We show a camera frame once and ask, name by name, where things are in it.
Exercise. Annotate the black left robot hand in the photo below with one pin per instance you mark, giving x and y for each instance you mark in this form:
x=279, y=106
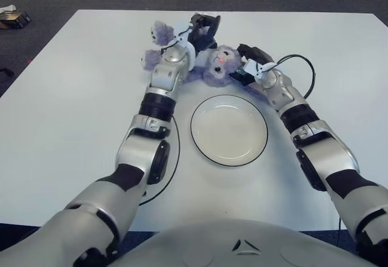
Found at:
x=206, y=36

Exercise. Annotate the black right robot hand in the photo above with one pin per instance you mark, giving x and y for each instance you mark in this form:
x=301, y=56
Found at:
x=257, y=54

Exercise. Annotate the purple plush bunny doll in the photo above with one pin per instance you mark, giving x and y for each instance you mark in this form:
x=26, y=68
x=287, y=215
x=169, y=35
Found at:
x=224, y=66

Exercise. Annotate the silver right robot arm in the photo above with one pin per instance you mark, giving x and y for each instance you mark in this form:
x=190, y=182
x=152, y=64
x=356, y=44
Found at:
x=327, y=154

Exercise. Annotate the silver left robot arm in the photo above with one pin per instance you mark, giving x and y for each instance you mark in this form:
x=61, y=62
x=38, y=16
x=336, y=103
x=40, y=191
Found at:
x=142, y=145

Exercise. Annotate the white plate black rim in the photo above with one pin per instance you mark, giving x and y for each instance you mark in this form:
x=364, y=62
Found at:
x=227, y=139

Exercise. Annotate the black brown box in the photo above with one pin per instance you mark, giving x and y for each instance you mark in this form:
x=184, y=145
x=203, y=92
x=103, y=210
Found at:
x=15, y=20

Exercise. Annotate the grey robot torso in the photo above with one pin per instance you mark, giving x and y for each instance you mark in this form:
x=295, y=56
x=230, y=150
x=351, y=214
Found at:
x=227, y=245

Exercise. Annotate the white paper scrap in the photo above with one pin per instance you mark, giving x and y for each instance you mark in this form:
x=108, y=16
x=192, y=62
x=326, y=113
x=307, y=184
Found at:
x=7, y=8

